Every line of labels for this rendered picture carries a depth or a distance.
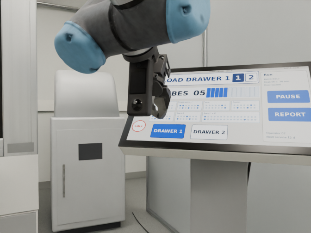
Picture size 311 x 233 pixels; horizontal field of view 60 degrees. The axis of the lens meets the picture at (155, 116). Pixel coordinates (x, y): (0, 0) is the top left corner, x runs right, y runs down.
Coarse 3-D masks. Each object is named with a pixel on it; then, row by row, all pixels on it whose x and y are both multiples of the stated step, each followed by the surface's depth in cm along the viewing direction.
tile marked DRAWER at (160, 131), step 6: (156, 126) 75; (162, 126) 74; (168, 126) 74; (174, 126) 73; (180, 126) 73; (156, 132) 74; (162, 132) 73; (168, 132) 73; (174, 132) 72; (180, 132) 72; (174, 138) 71; (180, 138) 70
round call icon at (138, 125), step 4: (136, 120) 78; (140, 120) 78; (144, 120) 78; (132, 124) 78; (136, 124) 77; (140, 124) 77; (144, 124) 76; (132, 128) 77; (136, 128) 76; (140, 128) 76; (144, 128) 76
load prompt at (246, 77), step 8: (224, 72) 82; (232, 72) 81; (240, 72) 80; (248, 72) 79; (256, 72) 78; (168, 80) 86; (176, 80) 85; (184, 80) 84; (192, 80) 83; (200, 80) 82; (208, 80) 81; (216, 80) 80; (224, 80) 80; (232, 80) 79; (240, 80) 78; (248, 80) 77; (256, 80) 76
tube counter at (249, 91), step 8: (200, 88) 80; (208, 88) 79; (216, 88) 78; (224, 88) 78; (232, 88) 77; (240, 88) 76; (248, 88) 75; (256, 88) 75; (192, 96) 79; (200, 96) 78; (208, 96) 77; (216, 96) 76; (224, 96) 76; (232, 96) 75; (240, 96) 74; (248, 96) 74; (256, 96) 73
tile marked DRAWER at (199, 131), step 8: (192, 128) 72; (200, 128) 71; (208, 128) 70; (216, 128) 70; (224, 128) 69; (192, 136) 70; (200, 136) 69; (208, 136) 69; (216, 136) 68; (224, 136) 67
